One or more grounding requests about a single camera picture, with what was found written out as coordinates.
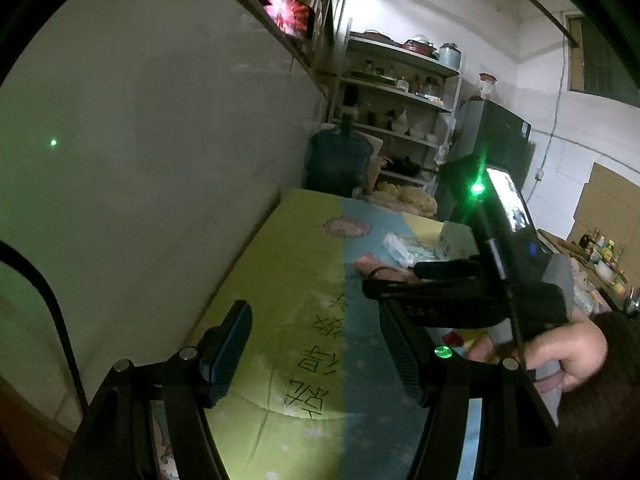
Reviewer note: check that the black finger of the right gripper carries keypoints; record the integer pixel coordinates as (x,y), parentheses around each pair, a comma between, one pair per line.
(382,283)

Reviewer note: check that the colourful cartoon play mat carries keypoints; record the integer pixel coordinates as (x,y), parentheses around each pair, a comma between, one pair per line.
(316,394)

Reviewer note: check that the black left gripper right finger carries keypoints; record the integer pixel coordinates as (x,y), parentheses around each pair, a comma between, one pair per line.
(416,349)

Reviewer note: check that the person's right hand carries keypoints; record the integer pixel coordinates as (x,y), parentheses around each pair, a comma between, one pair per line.
(580,346)

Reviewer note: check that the woven basket with cloths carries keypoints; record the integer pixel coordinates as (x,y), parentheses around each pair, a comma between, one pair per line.
(403,198)

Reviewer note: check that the yellow green bottle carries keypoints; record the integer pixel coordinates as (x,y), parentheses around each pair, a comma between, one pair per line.
(607,251)

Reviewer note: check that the dark grey refrigerator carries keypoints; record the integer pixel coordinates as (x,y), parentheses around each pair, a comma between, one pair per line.
(487,128)

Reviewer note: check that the kitchen counter with wooden top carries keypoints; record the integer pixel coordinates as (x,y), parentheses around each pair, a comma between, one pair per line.
(593,294)

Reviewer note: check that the wet wipes pack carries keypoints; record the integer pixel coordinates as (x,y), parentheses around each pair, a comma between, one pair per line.
(408,250)

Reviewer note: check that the white bowl on counter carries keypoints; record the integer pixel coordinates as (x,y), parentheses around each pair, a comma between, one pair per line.
(604,272)

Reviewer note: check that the glass jar on refrigerator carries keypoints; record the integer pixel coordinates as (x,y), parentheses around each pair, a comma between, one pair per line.
(487,85)

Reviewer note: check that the dark green water jug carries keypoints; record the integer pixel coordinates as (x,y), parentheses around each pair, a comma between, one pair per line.
(338,160)

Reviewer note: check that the red lidded pot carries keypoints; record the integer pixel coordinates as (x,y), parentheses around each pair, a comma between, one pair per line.
(419,44)

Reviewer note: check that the phone with lit screen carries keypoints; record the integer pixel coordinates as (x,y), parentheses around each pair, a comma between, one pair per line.
(294,18)

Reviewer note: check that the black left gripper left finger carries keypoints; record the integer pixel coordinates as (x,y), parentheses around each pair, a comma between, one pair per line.
(220,351)

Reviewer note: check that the light blue pot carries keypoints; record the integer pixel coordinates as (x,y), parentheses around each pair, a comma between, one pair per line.
(450,55)

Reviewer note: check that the white metal shelf rack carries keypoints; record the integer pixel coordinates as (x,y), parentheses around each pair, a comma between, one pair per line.
(403,99)

